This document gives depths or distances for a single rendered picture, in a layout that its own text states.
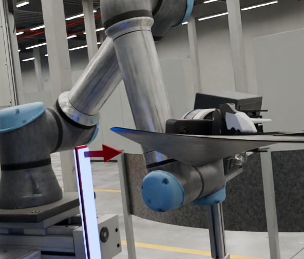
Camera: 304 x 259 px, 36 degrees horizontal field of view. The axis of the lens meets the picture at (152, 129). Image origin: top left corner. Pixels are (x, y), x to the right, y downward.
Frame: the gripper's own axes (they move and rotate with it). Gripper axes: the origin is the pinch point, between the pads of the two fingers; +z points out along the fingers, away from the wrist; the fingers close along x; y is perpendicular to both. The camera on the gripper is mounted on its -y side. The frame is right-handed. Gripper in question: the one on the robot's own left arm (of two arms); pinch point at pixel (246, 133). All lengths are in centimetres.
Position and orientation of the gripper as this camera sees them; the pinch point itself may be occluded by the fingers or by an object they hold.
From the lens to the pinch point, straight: 69.7
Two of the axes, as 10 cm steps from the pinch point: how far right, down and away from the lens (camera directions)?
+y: 9.8, -0.1, 1.9
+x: 0.0, 10.0, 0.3
